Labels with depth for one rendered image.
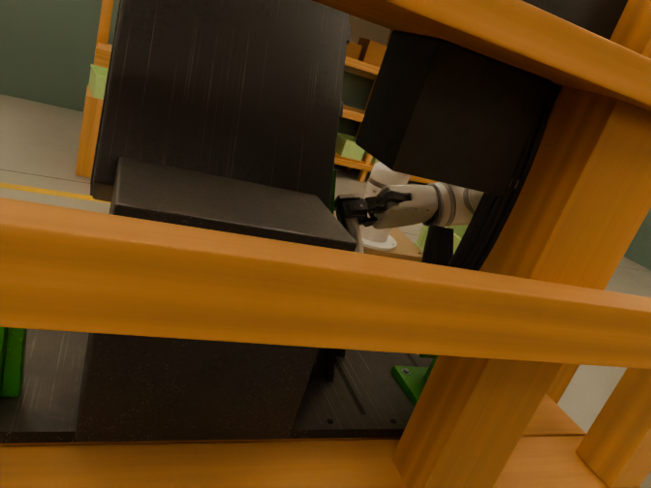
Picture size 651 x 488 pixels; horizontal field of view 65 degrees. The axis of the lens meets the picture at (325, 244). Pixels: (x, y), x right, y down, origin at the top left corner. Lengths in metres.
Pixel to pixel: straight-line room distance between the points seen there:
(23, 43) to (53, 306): 6.00
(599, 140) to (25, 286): 0.59
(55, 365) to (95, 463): 0.19
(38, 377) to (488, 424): 0.66
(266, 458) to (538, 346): 0.42
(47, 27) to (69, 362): 5.63
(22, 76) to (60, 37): 0.57
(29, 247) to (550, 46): 0.46
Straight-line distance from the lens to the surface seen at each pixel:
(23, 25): 6.39
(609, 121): 0.66
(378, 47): 6.58
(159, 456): 0.80
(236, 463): 0.81
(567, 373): 2.05
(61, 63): 6.41
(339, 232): 0.68
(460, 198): 0.96
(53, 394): 0.85
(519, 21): 0.50
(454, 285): 0.55
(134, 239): 0.43
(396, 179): 1.58
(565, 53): 0.54
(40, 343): 0.94
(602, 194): 0.70
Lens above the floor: 1.46
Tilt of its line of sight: 20 degrees down
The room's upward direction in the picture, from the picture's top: 18 degrees clockwise
